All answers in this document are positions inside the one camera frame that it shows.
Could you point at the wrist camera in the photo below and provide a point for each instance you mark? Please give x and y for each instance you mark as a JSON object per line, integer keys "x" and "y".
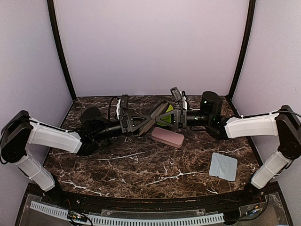
{"x": 179, "y": 98}
{"x": 122, "y": 105}

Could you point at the blue cleaning cloth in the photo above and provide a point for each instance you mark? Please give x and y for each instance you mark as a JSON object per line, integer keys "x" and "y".
{"x": 223, "y": 167}

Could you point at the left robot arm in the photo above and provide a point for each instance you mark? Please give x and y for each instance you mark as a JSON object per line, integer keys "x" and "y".
{"x": 23, "y": 130}

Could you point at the green bowl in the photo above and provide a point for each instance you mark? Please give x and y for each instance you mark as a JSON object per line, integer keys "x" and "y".
{"x": 170, "y": 108}

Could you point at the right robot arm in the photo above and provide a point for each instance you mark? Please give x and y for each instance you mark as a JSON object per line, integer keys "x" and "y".
{"x": 283, "y": 123}

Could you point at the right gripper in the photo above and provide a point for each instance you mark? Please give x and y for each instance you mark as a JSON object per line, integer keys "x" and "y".
{"x": 179, "y": 119}

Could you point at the left black frame post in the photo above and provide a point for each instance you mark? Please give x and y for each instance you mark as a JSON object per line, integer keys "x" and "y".
{"x": 59, "y": 48}

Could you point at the pink glasses case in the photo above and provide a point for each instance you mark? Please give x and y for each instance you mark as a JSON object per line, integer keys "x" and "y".
{"x": 167, "y": 137}

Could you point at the black frame post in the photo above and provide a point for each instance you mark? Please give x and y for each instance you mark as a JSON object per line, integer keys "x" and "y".
{"x": 59, "y": 48}
{"x": 243, "y": 49}

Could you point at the right black frame post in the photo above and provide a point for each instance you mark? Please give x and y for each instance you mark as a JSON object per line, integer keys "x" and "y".
{"x": 243, "y": 49}

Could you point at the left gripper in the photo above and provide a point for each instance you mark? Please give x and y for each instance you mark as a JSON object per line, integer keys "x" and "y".
{"x": 127, "y": 124}

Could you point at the black glasses case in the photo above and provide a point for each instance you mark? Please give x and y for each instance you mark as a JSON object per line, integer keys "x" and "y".
{"x": 156, "y": 111}

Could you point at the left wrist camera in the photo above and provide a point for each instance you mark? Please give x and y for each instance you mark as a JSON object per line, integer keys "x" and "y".
{"x": 122, "y": 105}

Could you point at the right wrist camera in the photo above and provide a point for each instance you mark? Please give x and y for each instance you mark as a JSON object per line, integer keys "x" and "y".
{"x": 179, "y": 98}

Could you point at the white slotted cable duct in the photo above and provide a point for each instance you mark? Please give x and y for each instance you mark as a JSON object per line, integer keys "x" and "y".
{"x": 127, "y": 218}

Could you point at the black front rail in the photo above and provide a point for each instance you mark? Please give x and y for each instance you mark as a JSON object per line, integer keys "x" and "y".
{"x": 227, "y": 202}

